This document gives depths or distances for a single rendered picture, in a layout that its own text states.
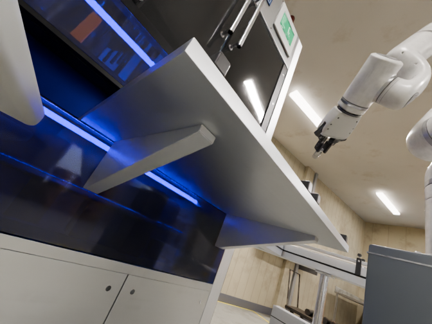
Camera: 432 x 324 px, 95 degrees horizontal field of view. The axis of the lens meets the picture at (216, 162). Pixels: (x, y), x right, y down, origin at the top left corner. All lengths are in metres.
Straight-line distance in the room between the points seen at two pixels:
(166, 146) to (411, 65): 0.73
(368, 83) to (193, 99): 0.58
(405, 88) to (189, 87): 0.61
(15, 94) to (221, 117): 0.19
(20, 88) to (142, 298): 0.59
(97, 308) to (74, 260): 0.14
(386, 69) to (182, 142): 0.59
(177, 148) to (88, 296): 0.45
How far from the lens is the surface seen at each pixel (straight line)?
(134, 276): 0.66
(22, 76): 0.23
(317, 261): 1.52
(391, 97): 0.72
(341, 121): 0.78
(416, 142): 0.80
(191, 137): 0.27
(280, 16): 1.40
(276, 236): 0.70
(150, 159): 0.34
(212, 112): 0.24
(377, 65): 0.73
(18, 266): 0.58
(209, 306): 0.92
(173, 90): 0.24
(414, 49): 0.87
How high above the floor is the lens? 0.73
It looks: 21 degrees up
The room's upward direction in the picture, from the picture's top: 24 degrees clockwise
